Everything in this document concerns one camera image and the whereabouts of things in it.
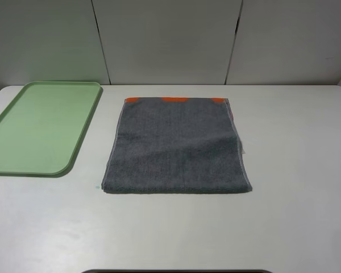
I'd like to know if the grey towel with orange stripes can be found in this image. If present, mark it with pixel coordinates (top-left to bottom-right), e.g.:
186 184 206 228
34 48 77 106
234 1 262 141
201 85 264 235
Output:
101 97 252 194

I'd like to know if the light green plastic tray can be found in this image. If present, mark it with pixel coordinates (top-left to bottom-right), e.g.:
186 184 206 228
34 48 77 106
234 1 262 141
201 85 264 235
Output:
0 81 102 177

